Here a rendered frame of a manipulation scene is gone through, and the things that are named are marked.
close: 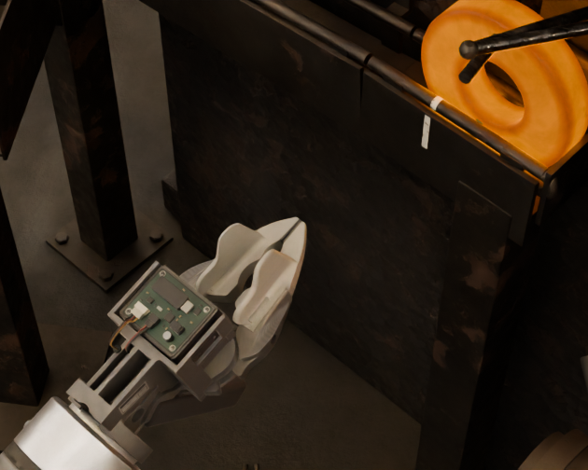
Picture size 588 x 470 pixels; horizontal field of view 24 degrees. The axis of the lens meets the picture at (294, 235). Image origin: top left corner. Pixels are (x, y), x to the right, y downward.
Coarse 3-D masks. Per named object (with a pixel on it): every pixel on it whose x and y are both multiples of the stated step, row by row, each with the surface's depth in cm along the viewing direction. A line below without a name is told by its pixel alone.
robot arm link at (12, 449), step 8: (8, 448) 95; (16, 448) 94; (0, 456) 95; (8, 456) 94; (16, 456) 94; (24, 456) 93; (0, 464) 94; (8, 464) 94; (16, 464) 93; (24, 464) 93; (32, 464) 93
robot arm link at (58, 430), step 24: (48, 408) 95; (72, 408) 96; (24, 432) 95; (48, 432) 94; (72, 432) 93; (96, 432) 94; (48, 456) 93; (72, 456) 93; (96, 456) 93; (120, 456) 94
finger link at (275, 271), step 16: (304, 224) 102; (288, 240) 102; (304, 240) 102; (272, 256) 97; (288, 256) 100; (256, 272) 97; (272, 272) 99; (288, 272) 101; (256, 288) 98; (272, 288) 100; (288, 288) 100; (240, 304) 98; (256, 304) 100; (272, 304) 100; (240, 320) 99; (256, 320) 100
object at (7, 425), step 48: (0, 0) 139; (48, 0) 134; (0, 48) 121; (0, 96) 123; (0, 144) 125; (0, 192) 152; (0, 240) 154; (0, 288) 158; (0, 336) 166; (48, 336) 186; (96, 336) 186; (0, 384) 176; (48, 384) 181; (0, 432) 177
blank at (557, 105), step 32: (480, 0) 110; (512, 0) 109; (448, 32) 112; (480, 32) 110; (448, 64) 115; (512, 64) 109; (544, 64) 106; (576, 64) 108; (448, 96) 118; (480, 96) 117; (544, 96) 109; (576, 96) 108; (512, 128) 114; (544, 128) 111; (576, 128) 110; (544, 160) 114
